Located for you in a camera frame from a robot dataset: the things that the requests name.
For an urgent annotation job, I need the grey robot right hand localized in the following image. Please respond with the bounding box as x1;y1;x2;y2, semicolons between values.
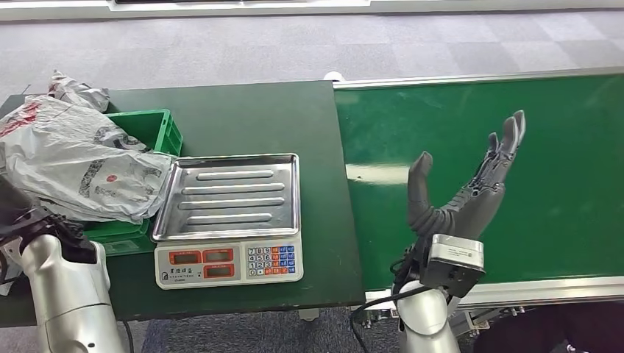
407;110;526;242

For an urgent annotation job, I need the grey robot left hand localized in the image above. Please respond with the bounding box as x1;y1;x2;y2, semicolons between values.
0;175;52;245

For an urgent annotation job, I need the grey courier bag package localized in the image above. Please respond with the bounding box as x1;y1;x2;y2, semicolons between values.
0;97;175;224

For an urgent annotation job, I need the green conveyor belt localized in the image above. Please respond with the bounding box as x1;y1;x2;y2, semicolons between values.
333;74;624;292

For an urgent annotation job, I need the crumpled white red package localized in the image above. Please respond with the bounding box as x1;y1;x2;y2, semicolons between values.
47;69;111;114

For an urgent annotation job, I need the green plastic crate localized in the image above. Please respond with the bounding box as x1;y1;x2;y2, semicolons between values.
82;109;184;257

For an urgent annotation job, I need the white baseboard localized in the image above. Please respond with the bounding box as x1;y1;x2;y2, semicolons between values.
0;0;624;24

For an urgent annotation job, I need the white electronic scale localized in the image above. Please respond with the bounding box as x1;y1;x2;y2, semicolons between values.
152;153;304;290

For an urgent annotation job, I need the steel scale tray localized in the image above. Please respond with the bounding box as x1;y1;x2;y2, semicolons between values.
152;153;301;243

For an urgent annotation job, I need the dark green table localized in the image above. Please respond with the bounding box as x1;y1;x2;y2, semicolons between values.
0;80;366;328

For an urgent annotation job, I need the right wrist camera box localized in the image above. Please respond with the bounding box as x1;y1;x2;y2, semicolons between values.
419;233;487;299

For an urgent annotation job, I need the metal conveyor leg bracket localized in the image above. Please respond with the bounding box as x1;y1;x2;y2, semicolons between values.
450;304;528;340

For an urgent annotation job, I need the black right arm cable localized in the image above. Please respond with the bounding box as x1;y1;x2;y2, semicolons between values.
348;285;435;353

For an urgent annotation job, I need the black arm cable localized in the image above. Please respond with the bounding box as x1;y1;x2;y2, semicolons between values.
348;285;435;353
121;318;135;353

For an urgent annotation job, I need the metal bracket under conveyor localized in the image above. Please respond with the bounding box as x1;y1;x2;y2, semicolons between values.
363;307;398;332

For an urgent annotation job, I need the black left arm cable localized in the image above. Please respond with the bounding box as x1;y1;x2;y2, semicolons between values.
121;318;135;353

